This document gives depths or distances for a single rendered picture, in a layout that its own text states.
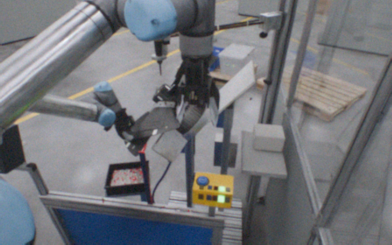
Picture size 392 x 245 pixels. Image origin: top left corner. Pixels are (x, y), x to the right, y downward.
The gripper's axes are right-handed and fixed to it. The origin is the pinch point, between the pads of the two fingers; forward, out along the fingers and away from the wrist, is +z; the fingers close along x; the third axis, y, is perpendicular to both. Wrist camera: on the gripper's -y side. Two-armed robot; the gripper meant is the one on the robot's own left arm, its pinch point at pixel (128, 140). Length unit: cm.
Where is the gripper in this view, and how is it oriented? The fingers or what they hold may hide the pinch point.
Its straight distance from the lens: 144.2
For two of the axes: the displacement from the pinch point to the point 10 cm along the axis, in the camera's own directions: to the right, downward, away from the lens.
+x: 1.4, -5.6, 8.2
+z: 2.9, 8.1, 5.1
